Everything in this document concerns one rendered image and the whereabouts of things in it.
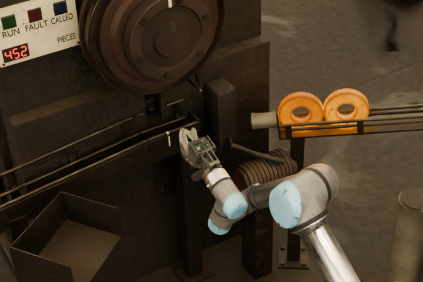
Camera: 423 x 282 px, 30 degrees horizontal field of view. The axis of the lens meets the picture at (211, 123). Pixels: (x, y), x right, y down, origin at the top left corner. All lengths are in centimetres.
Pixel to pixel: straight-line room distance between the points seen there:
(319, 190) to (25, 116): 96
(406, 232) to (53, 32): 133
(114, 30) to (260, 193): 67
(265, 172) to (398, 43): 205
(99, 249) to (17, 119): 49
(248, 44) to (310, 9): 218
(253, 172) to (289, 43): 193
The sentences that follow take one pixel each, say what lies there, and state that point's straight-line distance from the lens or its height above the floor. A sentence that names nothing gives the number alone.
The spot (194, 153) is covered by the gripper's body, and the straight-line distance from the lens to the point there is 247.
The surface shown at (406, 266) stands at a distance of 287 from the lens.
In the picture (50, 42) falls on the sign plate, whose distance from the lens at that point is 247.
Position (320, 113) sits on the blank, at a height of 71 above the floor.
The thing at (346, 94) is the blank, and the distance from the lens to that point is 271.
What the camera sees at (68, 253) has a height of 60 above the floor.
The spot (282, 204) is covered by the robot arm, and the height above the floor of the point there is 85.
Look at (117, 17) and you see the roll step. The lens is 233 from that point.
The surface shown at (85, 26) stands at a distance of 239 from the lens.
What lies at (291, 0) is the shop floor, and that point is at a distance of 510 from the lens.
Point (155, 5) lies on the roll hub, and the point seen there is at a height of 124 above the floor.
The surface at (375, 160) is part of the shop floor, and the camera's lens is 373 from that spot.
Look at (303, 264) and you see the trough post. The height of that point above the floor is 1.
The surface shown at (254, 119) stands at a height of 69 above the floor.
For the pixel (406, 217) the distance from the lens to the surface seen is 272.
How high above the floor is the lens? 227
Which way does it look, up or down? 35 degrees down
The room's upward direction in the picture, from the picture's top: 2 degrees counter-clockwise
